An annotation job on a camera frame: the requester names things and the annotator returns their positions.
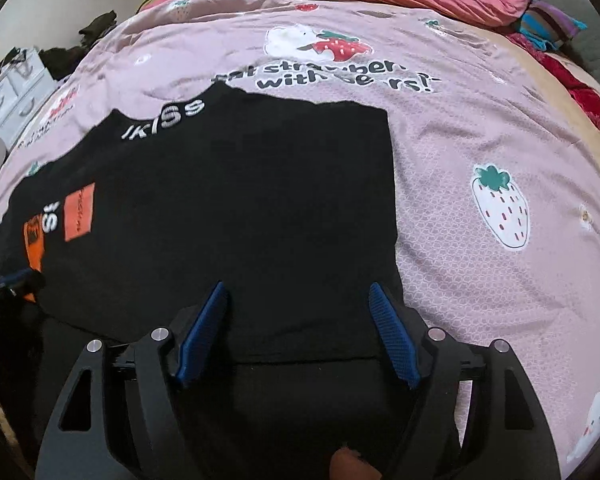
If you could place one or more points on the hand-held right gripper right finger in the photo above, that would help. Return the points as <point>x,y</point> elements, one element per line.
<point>394,335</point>

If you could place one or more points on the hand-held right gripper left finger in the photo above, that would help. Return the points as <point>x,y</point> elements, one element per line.
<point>205,332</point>

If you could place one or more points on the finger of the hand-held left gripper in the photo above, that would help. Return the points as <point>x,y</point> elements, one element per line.
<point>15,279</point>

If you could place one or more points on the black t-shirt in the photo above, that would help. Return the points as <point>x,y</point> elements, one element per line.
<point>230,200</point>

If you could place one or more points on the dark clothes pile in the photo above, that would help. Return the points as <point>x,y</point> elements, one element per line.
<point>97,25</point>

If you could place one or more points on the white drawer unit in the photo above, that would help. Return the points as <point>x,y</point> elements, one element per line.
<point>10,95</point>

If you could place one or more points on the pink strawberry printed blanket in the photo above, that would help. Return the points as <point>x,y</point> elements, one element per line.
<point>455,135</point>

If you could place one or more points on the beige bedsheet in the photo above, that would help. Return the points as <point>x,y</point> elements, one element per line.
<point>545,90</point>

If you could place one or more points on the red cloth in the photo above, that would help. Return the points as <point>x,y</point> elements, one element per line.
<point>580,85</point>

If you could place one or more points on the striped colourful cloth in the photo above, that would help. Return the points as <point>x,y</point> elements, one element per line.
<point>550,22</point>

